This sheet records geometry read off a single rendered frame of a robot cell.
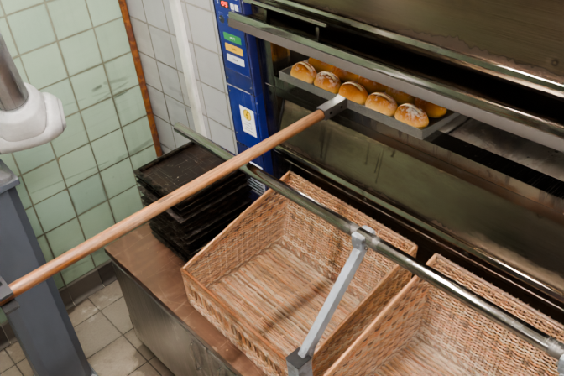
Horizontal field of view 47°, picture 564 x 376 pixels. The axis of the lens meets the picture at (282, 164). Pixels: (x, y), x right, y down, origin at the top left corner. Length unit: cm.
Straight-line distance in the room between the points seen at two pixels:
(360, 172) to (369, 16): 50
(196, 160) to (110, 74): 70
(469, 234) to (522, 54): 54
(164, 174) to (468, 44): 117
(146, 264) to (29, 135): 62
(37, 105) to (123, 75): 84
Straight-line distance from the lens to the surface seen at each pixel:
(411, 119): 173
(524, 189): 160
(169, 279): 228
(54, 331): 260
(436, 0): 154
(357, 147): 193
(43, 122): 208
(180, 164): 227
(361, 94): 184
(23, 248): 235
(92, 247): 149
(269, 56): 206
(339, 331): 179
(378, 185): 190
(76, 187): 292
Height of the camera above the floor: 211
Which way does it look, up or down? 35 degrees down
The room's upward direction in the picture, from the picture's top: 7 degrees counter-clockwise
